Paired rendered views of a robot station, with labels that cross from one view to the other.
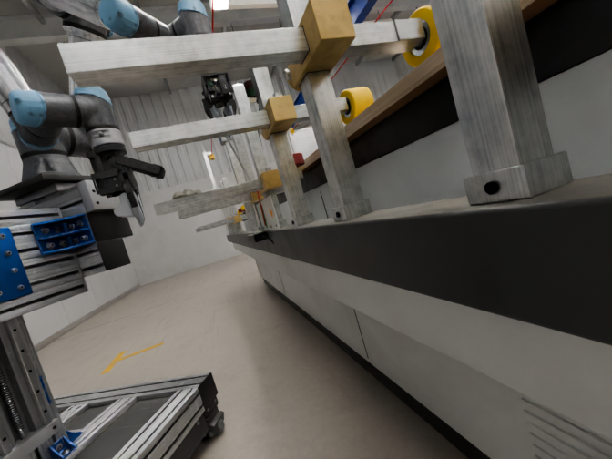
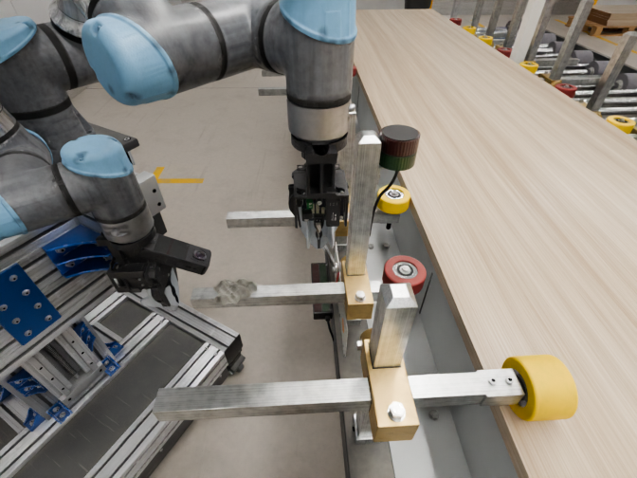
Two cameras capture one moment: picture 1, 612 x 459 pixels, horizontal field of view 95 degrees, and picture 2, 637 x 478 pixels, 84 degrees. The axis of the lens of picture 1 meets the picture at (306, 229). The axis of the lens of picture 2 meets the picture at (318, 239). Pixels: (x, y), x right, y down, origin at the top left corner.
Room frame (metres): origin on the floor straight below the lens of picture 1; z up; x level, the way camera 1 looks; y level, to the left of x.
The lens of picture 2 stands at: (0.42, 0.02, 1.40)
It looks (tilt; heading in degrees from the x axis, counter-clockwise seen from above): 42 degrees down; 15
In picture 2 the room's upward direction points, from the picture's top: straight up
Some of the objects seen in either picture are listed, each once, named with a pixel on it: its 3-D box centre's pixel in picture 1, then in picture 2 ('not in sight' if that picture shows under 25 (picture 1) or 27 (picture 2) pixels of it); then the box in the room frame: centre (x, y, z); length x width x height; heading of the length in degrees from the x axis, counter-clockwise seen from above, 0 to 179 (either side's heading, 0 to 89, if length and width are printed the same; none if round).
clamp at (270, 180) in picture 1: (269, 182); (356, 284); (0.89, 0.07, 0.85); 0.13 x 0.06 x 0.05; 18
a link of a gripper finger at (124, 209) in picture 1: (127, 210); (156, 301); (0.74, 0.43, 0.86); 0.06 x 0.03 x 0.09; 108
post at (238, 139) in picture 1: (253, 189); (342, 198); (1.15, 0.16, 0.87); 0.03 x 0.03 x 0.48; 18
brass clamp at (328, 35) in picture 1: (314, 52); not in sight; (0.42, -0.08, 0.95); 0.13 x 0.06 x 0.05; 18
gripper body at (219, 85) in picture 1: (214, 81); (319, 176); (0.81, 0.13, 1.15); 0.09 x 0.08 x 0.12; 18
